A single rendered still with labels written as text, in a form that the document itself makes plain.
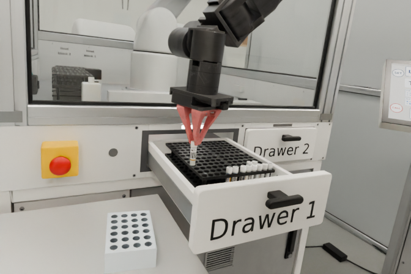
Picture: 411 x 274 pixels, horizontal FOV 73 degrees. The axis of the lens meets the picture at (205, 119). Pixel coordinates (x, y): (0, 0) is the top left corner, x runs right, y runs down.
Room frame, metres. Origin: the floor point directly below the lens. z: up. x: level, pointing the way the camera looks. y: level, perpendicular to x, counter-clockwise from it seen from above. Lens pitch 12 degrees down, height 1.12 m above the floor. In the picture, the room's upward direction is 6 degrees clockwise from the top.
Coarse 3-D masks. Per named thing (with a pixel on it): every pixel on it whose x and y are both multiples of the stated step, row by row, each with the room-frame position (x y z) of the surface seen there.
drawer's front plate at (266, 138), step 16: (256, 128) 0.84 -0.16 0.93; (272, 128) 0.87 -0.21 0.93; (288, 128) 0.89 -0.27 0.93; (304, 128) 0.92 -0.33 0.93; (256, 144) 0.83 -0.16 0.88; (272, 144) 0.86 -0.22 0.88; (288, 144) 0.89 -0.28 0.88; (304, 144) 0.92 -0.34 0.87; (272, 160) 0.86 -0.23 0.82; (288, 160) 0.90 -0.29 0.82
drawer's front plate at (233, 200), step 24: (216, 192) 0.40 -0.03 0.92; (240, 192) 0.42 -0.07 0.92; (264, 192) 0.44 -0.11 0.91; (288, 192) 0.47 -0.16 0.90; (312, 192) 0.50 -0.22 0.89; (192, 216) 0.40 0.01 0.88; (216, 216) 0.40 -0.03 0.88; (240, 216) 0.42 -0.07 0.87; (264, 216) 0.45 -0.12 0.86; (288, 216) 0.47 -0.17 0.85; (192, 240) 0.39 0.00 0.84; (216, 240) 0.40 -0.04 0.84; (240, 240) 0.43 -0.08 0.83
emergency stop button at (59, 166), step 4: (52, 160) 0.53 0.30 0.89; (56, 160) 0.53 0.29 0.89; (60, 160) 0.54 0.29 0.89; (64, 160) 0.54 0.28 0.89; (68, 160) 0.55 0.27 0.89; (52, 164) 0.53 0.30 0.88; (56, 164) 0.53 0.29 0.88; (60, 164) 0.53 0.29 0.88; (64, 164) 0.54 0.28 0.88; (68, 164) 0.54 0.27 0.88; (52, 168) 0.53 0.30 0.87; (56, 168) 0.53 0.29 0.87; (60, 168) 0.53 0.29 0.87; (64, 168) 0.54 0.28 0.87; (68, 168) 0.54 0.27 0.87; (52, 172) 0.53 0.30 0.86; (56, 172) 0.53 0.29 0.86; (60, 172) 0.53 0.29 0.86; (64, 172) 0.54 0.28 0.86
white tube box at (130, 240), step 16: (112, 224) 0.47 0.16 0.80; (128, 224) 0.48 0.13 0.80; (144, 224) 0.49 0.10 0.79; (112, 240) 0.44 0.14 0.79; (128, 240) 0.43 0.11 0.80; (144, 240) 0.44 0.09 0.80; (112, 256) 0.40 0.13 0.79; (128, 256) 0.41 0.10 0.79; (144, 256) 0.41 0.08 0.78; (112, 272) 0.40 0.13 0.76
